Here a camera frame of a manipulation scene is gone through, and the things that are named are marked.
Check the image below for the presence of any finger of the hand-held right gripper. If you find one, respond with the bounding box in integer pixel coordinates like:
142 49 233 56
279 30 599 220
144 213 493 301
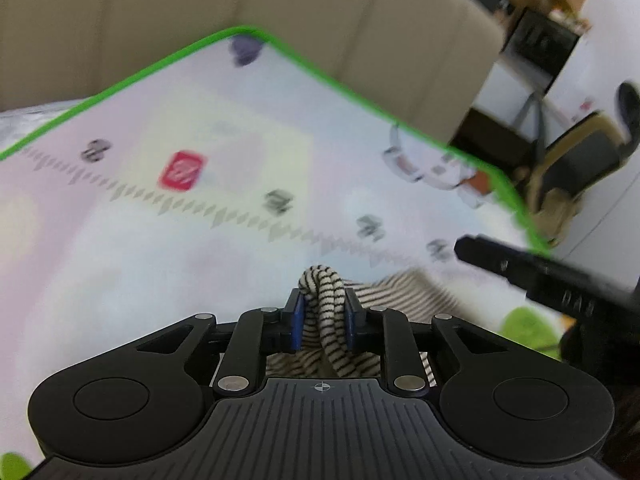
454 234 541 287

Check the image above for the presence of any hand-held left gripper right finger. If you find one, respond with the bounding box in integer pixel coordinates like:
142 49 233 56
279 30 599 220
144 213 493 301
342 292 506 398

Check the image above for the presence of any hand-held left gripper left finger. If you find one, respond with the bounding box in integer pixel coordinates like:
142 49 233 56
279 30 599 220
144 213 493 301
135 287 306 398

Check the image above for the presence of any striped beige knit garment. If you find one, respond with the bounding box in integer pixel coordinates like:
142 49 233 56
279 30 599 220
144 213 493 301
265 265 496 378

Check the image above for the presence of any black and gold office chair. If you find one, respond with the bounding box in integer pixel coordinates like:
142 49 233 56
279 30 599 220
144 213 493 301
515 82 640 246

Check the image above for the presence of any white desk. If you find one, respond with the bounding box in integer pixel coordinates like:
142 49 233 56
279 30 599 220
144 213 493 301
470 52 556 131

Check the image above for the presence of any cartoon printed play mat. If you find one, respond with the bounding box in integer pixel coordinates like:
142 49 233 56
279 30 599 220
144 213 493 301
0 25 566 480

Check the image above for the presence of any beige padded bed headboard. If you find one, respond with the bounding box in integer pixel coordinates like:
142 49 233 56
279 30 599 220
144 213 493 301
0 0 503 148

